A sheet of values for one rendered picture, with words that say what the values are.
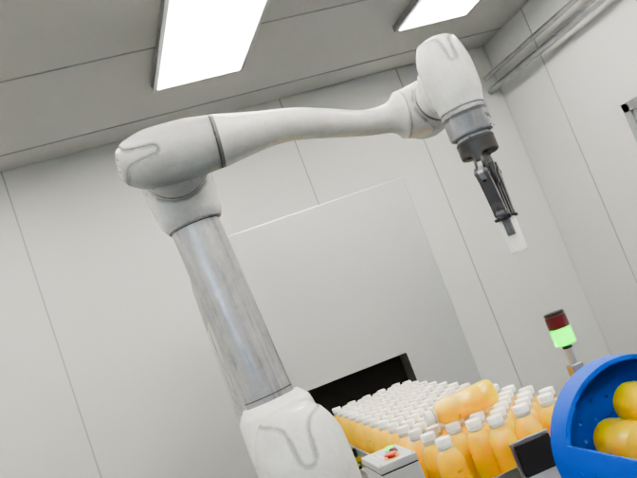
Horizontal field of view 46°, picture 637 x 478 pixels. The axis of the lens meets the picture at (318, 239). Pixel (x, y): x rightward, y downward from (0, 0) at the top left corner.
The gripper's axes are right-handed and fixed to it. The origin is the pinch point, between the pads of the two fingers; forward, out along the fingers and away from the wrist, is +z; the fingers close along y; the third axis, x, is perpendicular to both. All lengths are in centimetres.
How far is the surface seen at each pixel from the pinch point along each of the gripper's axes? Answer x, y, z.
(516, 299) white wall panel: 127, 519, 39
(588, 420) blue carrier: -1.5, -8.3, 34.8
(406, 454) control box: 49, 24, 39
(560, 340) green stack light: 15, 80, 31
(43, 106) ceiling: 291, 213, -192
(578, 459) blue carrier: -0.2, -20.3, 37.5
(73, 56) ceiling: 232, 184, -192
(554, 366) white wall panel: 120, 526, 106
